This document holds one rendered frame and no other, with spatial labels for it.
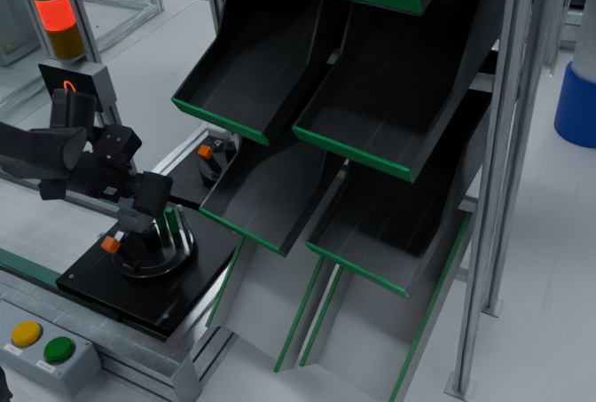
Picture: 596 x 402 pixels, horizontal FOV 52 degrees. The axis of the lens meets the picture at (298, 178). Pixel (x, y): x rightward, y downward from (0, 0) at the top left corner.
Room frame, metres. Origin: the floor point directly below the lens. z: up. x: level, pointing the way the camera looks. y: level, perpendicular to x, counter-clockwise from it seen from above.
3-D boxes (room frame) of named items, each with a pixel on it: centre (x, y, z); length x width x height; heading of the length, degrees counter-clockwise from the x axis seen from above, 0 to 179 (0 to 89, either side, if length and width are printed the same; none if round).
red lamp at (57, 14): (0.94, 0.36, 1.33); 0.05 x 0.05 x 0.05
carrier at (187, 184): (0.96, 0.12, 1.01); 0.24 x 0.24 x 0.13; 58
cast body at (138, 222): (0.75, 0.25, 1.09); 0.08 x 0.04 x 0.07; 148
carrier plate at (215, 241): (0.74, 0.26, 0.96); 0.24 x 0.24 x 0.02; 58
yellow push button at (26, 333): (0.61, 0.44, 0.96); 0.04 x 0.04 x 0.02
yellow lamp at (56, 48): (0.94, 0.36, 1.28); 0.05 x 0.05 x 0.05
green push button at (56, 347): (0.57, 0.38, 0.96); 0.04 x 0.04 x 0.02
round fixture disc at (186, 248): (0.74, 0.26, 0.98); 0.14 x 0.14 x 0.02
